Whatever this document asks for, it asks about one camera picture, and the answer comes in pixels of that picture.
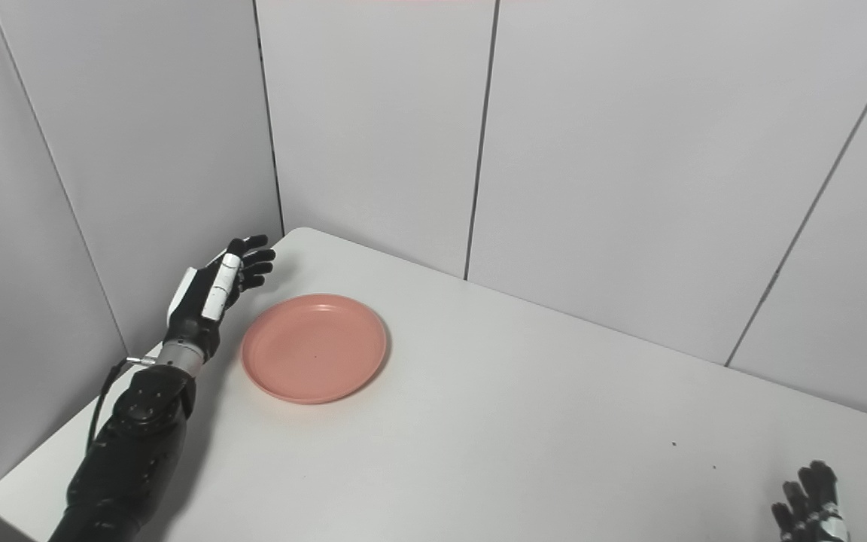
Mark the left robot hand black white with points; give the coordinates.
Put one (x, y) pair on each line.
(208, 301)

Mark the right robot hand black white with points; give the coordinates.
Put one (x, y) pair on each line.
(810, 504)

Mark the pink round plate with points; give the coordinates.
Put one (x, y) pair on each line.
(314, 348)

